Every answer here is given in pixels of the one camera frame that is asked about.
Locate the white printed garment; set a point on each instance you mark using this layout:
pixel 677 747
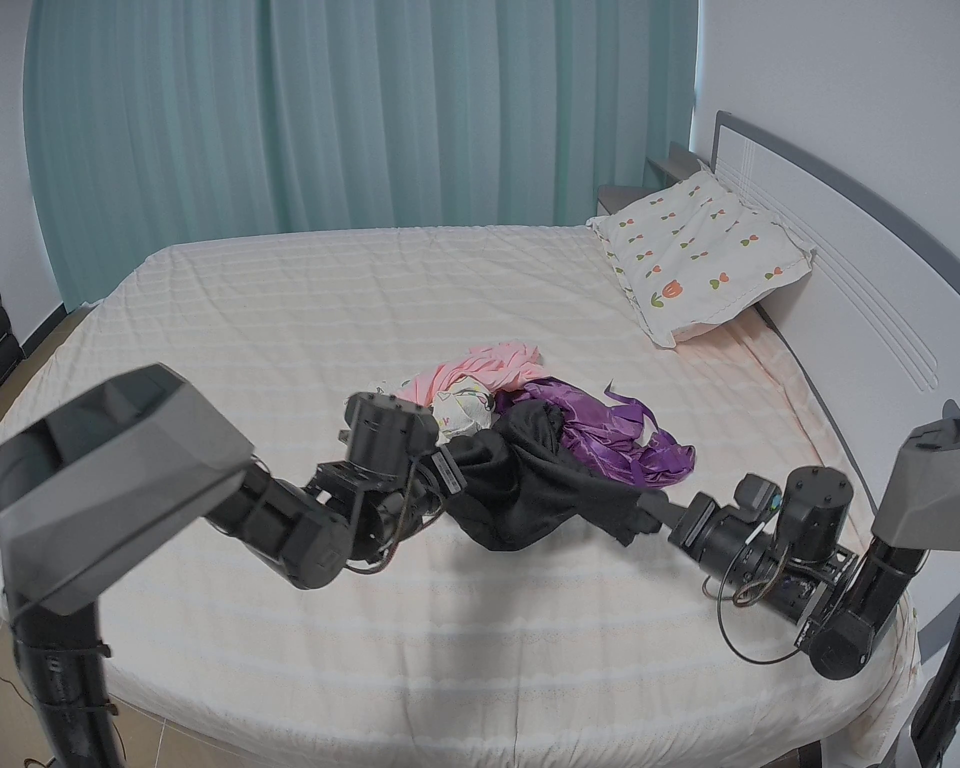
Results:
pixel 465 412

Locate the white printed pillow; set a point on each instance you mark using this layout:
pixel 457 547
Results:
pixel 697 255

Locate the black chest of drawers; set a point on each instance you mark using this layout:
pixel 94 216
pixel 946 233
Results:
pixel 6 337

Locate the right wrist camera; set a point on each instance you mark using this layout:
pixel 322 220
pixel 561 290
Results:
pixel 756 496

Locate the purple garment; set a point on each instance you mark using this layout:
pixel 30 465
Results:
pixel 622 442

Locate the pink garment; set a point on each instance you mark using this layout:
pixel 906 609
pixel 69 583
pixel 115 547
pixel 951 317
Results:
pixel 480 367

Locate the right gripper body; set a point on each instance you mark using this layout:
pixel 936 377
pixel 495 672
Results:
pixel 709 536

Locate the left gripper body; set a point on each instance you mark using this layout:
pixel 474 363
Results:
pixel 431 480

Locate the black T-shirt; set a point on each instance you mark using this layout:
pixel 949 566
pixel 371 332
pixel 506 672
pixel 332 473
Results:
pixel 525 487

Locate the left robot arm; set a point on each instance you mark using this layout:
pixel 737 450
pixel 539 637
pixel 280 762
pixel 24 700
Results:
pixel 135 465

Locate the bed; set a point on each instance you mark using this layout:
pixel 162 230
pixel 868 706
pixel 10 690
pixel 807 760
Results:
pixel 300 337

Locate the blue-green curtain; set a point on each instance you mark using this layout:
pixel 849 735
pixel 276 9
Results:
pixel 375 112

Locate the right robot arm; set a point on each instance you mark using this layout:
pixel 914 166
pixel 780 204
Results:
pixel 907 487

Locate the grey bedside table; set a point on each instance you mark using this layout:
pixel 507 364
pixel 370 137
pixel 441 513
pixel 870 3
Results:
pixel 637 196

